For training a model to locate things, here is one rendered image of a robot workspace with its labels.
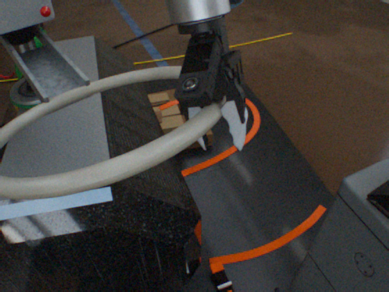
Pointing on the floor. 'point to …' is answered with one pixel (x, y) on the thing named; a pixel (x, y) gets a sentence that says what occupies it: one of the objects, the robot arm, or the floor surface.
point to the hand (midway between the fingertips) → (220, 145)
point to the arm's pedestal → (349, 240)
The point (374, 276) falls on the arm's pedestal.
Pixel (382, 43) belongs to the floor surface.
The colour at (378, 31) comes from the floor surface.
